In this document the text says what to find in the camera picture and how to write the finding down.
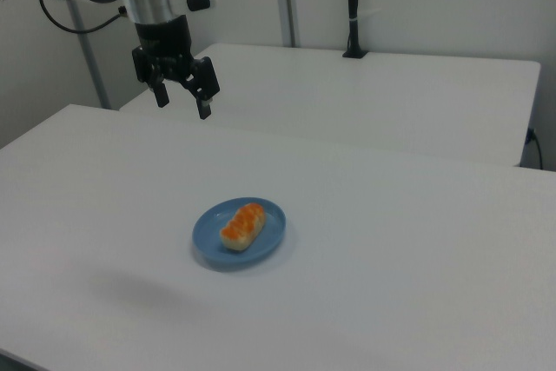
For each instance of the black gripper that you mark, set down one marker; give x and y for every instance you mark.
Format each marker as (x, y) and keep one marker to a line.
(163, 38)

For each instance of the orange glazed bread roll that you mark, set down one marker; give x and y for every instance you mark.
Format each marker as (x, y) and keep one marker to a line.
(243, 227)

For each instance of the blue oval plate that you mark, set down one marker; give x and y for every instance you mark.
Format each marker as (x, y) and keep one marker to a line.
(208, 236)

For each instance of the black pole base clamp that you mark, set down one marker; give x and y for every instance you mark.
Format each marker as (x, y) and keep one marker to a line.
(355, 54)

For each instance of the slanted aluminium wall post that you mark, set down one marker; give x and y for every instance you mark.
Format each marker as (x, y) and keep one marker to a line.
(89, 54)

